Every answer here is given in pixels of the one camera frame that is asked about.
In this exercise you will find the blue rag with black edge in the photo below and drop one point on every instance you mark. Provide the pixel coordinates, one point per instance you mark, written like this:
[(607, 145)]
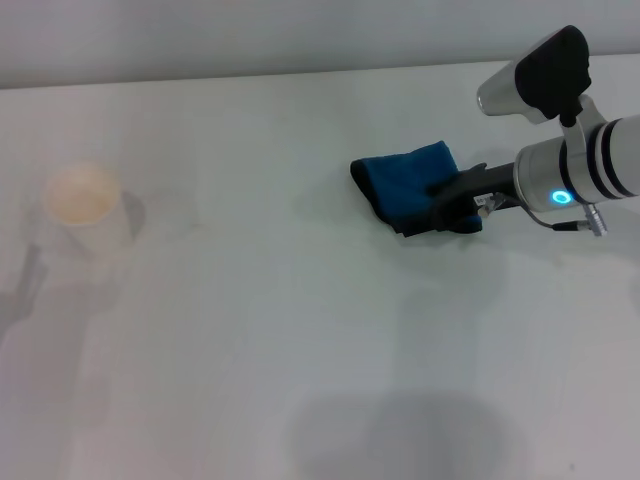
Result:
[(395, 185)]

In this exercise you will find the white paper cup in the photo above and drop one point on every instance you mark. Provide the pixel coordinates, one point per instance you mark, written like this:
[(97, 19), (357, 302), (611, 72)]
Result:
[(82, 200)]

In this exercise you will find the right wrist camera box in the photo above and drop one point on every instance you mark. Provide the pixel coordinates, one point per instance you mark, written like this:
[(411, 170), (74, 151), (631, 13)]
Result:
[(545, 75)]

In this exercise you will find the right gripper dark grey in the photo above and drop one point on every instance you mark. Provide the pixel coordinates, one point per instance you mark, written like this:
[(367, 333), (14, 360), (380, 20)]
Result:
[(492, 182)]

